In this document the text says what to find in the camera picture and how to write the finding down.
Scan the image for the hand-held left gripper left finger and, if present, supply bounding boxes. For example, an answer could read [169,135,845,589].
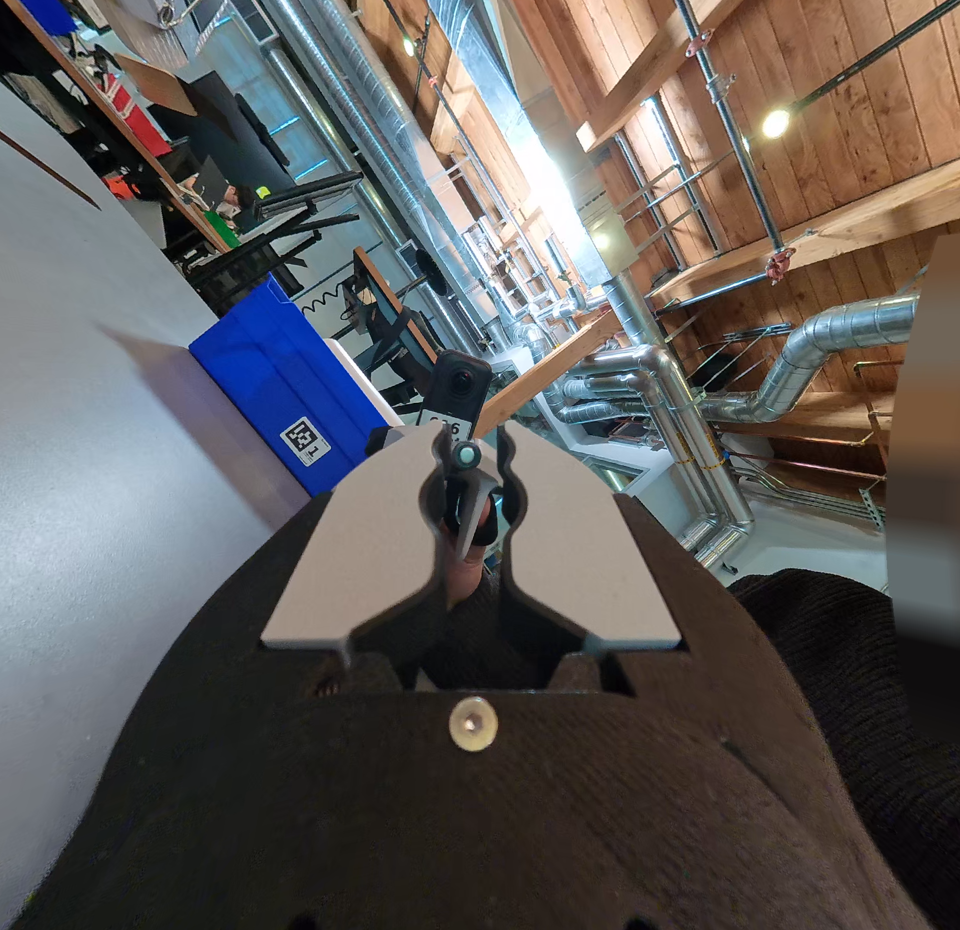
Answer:
[261,422,445,672]

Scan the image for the wooden work desk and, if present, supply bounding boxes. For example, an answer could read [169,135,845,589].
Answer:
[0,0,234,252]

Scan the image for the red plastic bin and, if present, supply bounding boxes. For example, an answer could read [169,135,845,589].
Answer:
[99,74,171,156]

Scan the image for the cardboard box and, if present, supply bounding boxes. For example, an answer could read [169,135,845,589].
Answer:
[114,51,198,117]

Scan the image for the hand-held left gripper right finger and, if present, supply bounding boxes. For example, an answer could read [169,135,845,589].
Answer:
[496,420,687,657]

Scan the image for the wooden top desk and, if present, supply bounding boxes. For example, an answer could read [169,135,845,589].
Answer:
[351,245,440,391]

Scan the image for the black monitor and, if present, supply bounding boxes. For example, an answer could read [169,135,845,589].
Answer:
[168,71,292,190]

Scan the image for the person's right forearm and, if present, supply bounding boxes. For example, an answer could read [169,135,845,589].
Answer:
[420,570,560,693]

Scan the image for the small blue plastic bin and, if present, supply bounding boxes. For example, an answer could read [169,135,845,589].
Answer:
[13,0,78,36]

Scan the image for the silver ventilation ducts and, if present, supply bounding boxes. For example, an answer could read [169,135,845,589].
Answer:
[247,0,920,571]

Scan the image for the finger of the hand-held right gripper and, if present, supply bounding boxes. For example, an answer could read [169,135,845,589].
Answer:
[452,471,500,564]

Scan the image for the wooden support post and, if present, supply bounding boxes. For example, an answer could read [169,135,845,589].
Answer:
[474,308,625,438]

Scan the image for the person's right hand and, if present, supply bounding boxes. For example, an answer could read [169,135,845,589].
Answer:
[446,495,496,609]

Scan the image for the blue bin with marker tag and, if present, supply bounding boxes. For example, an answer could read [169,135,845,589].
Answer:
[187,272,406,498]

